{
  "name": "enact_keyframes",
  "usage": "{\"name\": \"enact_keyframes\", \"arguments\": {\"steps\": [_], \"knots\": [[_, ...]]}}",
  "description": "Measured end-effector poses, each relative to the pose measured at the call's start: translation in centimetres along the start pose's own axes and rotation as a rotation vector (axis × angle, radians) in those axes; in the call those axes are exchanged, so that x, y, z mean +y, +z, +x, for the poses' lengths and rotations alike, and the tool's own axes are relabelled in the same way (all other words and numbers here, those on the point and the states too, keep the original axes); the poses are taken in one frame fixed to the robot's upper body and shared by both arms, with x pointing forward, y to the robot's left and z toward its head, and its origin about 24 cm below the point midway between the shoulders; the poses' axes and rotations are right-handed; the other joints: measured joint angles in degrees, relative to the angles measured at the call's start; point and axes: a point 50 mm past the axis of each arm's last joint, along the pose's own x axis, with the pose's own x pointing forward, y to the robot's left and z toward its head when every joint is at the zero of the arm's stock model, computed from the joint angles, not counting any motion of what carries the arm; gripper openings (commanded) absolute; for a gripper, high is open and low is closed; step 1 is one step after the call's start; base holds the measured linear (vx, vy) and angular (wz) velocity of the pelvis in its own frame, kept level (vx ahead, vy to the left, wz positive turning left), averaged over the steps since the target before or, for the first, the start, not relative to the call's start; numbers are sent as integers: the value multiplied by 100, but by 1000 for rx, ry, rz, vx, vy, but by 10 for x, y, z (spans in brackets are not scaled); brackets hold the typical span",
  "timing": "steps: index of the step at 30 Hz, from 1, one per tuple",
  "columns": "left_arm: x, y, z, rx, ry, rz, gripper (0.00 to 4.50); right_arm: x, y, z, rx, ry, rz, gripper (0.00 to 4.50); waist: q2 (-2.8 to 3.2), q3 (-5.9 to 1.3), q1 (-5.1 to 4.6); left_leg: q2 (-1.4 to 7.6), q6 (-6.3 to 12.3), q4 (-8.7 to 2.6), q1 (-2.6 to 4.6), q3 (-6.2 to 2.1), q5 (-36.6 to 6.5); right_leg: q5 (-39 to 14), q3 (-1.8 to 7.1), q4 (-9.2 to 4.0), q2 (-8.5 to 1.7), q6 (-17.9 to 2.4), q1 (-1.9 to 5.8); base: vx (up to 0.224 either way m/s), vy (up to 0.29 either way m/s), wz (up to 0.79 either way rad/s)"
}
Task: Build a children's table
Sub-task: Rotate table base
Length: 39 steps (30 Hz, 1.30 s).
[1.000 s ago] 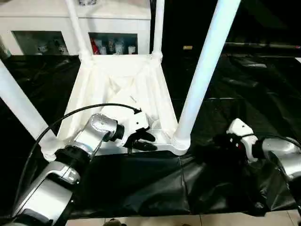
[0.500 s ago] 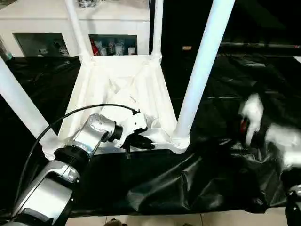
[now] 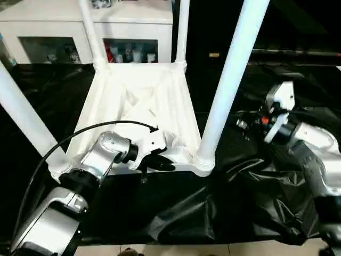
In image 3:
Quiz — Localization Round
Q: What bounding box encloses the dark rounded robot body part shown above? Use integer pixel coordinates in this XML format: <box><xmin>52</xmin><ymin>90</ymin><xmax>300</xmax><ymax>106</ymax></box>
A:
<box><xmin>120</xmin><ymin>247</ymin><xmax>144</xmax><ymax>256</ymax></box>

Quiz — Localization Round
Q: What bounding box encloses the white plastic table leg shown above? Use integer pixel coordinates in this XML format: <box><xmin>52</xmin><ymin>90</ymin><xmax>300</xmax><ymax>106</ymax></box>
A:
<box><xmin>174</xmin><ymin>0</ymin><xmax>191</xmax><ymax>65</ymax></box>
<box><xmin>0</xmin><ymin>60</ymin><xmax>69</xmax><ymax>174</ymax></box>
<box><xmin>78</xmin><ymin>0</ymin><xmax>108</xmax><ymax>68</ymax></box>
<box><xmin>192</xmin><ymin>0</ymin><xmax>271</xmax><ymax>172</ymax></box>

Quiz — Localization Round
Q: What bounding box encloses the white plastic table top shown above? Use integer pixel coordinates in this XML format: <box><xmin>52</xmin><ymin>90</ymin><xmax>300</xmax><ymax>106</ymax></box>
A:
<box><xmin>48</xmin><ymin>62</ymin><xmax>216</xmax><ymax>182</ymax></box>

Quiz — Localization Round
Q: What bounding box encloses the dark patterned jar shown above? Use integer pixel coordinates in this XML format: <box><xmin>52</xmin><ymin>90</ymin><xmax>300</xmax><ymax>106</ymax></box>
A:
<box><xmin>91</xmin><ymin>0</ymin><xmax>112</xmax><ymax>9</ymax></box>

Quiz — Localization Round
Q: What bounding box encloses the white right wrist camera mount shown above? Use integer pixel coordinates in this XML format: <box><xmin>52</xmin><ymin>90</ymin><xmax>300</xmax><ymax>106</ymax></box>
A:
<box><xmin>263</xmin><ymin>81</ymin><xmax>296</xmax><ymax>144</ymax></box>

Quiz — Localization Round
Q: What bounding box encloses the black plastic mat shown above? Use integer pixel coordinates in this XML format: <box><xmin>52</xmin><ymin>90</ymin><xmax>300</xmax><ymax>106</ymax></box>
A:
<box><xmin>0</xmin><ymin>60</ymin><xmax>341</xmax><ymax>246</ymax></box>

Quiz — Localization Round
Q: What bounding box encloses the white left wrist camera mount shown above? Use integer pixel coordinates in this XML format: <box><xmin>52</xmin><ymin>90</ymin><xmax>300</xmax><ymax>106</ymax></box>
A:
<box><xmin>127</xmin><ymin>127</ymin><xmax>168</xmax><ymax>172</ymax></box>

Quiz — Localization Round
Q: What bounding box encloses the red bottle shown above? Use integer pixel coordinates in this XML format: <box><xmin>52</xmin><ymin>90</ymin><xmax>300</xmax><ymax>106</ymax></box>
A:
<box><xmin>104</xmin><ymin>44</ymin><xmax>113</xmax><ymax>64</ymax></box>

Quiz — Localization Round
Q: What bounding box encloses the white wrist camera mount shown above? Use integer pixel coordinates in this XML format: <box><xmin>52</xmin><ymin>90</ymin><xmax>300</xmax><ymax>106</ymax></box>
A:
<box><xmin>127</xmin><ymin>127</ymin><xmax>168</xmax><ymax>172</ymax></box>
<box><xmin>263</xmin><ymin>81</ymin><xmax>296</xmax><ymax>144</ymax></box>

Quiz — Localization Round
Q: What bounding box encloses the white cabinet with glass doors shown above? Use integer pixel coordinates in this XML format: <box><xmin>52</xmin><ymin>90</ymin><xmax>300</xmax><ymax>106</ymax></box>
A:
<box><xmin>0</xmin><ymin>0</ymin><xmax>174</xmax><ymax>65</ymax></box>

